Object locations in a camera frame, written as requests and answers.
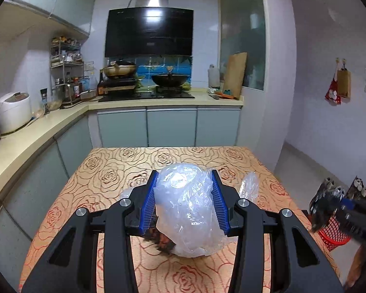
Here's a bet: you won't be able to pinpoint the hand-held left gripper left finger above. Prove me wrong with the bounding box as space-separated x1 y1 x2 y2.
21 170 158 293

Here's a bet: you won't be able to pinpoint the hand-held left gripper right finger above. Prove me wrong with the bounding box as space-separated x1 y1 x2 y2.
212 171 344 293

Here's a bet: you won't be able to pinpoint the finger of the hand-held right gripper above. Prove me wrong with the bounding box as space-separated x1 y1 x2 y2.
309 177 345 234
348 175 366 204

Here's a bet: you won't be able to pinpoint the clear plastic bag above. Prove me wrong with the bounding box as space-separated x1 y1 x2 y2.
120 163 260 257

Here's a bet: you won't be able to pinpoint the brown wrapper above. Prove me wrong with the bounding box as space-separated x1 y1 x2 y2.
143 227 179 254

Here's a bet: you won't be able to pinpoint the person's right forearm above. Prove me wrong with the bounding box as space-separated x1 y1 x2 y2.
345 242 366 288

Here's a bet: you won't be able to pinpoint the red plastic basket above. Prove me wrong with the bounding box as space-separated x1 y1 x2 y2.
319 216 352 252

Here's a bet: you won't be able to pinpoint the rose patterned tablecloth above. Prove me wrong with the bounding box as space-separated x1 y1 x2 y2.
20 146 340 293

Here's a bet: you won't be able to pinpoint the grey base cabinets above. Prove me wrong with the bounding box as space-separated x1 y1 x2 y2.
0 106 242 269

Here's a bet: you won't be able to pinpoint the red hanging cloth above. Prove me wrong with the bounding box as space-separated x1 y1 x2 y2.
325 66 342 105

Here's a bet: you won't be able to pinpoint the small hanging wooden board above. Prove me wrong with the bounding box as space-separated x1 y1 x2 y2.
337 66 351 99

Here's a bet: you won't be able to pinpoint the black gas cooktop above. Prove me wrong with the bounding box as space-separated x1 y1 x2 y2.
98 87 196 102

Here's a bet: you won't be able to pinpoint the orange kitchen tool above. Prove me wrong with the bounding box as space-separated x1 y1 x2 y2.
214 90 236 100

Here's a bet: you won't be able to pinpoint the black wok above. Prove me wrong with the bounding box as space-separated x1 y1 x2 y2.
151 72 190 88

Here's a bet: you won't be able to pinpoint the white plastic jug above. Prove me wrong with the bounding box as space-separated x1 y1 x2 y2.
208 64 222 89

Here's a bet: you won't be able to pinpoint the dark soy sauce bottle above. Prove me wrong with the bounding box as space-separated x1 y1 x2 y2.
97 69 106 95

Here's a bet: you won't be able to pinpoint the beige kitchen countertop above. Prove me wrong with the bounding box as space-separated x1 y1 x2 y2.
0 87 244 209

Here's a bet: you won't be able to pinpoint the wooden cutting board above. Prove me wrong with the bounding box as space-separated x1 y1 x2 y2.
223 52 248 99

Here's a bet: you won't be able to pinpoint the gold frying pan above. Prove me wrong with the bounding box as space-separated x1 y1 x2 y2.
103 60 138 79

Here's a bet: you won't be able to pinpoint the black seasoning grinder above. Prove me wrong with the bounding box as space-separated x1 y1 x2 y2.
40 88 51 115

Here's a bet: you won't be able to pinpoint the metal spice rack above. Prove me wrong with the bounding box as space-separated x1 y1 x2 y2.
50 37 85 105

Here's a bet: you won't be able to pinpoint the white rice cooker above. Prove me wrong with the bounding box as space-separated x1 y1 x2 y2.
0 92 33 135

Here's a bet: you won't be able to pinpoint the frosted glass window panel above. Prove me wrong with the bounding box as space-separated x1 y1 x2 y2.
219 0 267 91

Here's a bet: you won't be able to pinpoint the black glass range hood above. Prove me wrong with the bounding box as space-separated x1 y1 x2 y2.
104 0 194 58

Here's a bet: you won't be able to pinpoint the grey upper wall cabinet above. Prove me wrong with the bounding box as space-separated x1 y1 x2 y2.
3 0 99 39

